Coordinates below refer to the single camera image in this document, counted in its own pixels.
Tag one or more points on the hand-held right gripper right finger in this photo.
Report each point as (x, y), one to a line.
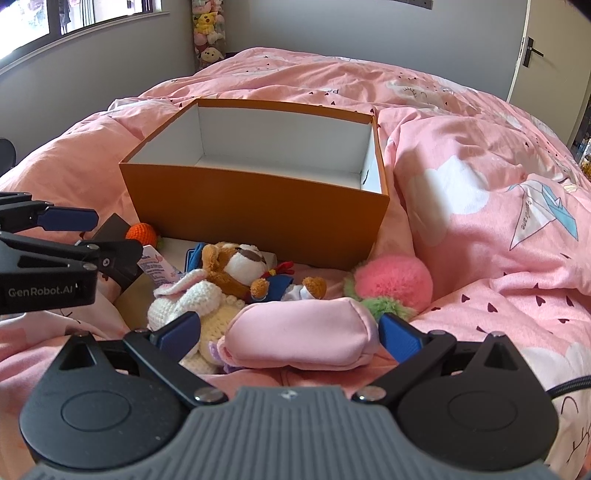
(398, 337)

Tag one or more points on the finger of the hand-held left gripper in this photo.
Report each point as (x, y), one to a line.
(51, 254)
(69, 219)

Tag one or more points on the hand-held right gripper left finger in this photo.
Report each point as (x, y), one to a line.
(178, 330)

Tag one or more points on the white lotion tube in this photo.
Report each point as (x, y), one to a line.
(157, 267)

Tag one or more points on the pink fabric pouch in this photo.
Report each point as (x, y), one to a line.
(300, 332)

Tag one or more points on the orange cardboard box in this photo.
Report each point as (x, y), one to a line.
(258, 207)

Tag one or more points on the white crochet bunny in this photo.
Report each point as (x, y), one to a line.
(180, 300)

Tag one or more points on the pink fluffy strawberry plush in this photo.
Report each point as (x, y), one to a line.
(392, 281)

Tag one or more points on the orange crochet carrot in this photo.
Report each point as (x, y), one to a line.
(141, 232)

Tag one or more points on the brown plush dog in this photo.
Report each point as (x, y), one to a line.
(231, 270)

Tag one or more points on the dark round object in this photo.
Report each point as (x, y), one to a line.
(5, 157)

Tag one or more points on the pink printed blanket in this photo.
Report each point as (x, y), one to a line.
(485, 207)

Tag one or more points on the window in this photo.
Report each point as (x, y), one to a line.
(92, 18)

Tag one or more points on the column of plush toys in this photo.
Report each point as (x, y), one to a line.
(207, 32)

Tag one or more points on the cluttered shelf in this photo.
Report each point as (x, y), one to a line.
(582, 147)

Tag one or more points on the white door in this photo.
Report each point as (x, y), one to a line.
(554, 60)

